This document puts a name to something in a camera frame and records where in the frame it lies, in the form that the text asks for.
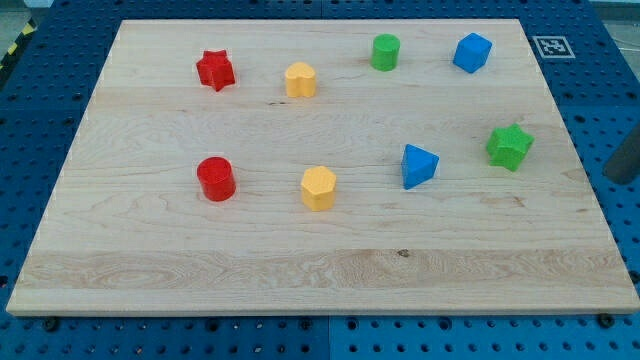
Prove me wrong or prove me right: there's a black board bolt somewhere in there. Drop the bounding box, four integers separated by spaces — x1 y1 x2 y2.
42 317 60 332
597 313 616 329

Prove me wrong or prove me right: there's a wooden board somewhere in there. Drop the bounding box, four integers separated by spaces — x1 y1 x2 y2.
7 19 639 317

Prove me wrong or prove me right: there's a yellow hexagon block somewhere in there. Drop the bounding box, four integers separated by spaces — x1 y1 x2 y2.
301 166 337 211

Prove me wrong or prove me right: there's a white fiducial marker tag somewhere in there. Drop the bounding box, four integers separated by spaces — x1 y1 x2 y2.
532 35 575 59

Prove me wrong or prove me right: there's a yellow heart block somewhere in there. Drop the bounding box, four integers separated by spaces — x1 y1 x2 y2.
285 62 316 98

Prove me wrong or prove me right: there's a red star block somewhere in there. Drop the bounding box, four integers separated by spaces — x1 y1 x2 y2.
196 50 236 92

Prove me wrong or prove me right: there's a black right board bolt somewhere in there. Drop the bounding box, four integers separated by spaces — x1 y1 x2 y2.
597 313 616 329

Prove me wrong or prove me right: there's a green star block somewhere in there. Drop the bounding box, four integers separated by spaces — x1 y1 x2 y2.
486 123 535 172

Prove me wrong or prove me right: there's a green cylinder block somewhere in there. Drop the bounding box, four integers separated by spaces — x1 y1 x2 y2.
370 33 401 71

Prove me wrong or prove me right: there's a blue triangle block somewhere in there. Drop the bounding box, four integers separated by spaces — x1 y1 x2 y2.
401 144 440 190

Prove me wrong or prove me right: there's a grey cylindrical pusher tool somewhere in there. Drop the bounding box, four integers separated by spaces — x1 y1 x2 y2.
603 125 639 185

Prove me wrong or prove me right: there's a blue cube block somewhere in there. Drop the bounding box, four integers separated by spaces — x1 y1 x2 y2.
453 33 493 73

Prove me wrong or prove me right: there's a black left board bolt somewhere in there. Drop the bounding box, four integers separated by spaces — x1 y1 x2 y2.
42 317 60 332

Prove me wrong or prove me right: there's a red cylinder block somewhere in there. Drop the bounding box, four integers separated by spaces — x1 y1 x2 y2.
196 157 236 202

